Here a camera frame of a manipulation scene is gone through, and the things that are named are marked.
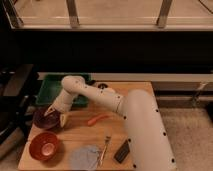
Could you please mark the grey-blue cloth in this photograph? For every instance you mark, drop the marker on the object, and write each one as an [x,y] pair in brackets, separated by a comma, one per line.
[84,158]

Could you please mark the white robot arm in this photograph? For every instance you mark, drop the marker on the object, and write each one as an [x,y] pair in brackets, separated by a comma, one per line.
[149,145]

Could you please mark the dark round lid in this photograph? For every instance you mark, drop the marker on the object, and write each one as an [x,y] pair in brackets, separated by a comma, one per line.
[102,86]

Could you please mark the orange carrot toy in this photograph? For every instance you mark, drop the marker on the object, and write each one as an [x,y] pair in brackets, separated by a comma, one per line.
[95,119]

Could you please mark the red bowl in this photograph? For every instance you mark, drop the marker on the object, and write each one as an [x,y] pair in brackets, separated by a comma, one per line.
[44,146]

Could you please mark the purple bowl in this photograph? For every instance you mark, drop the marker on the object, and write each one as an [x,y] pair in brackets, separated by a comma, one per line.
[46,122]

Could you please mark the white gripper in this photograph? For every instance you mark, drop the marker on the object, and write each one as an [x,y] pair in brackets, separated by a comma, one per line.
[62,104]

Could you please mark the green plastic tray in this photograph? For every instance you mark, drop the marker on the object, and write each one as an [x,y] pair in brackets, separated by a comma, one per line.
[51,87]

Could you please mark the silver fork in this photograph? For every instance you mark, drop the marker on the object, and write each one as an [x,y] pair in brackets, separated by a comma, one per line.
[102,154]

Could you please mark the black rectangular block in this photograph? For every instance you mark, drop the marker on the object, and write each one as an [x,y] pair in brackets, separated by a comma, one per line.
[122,152]

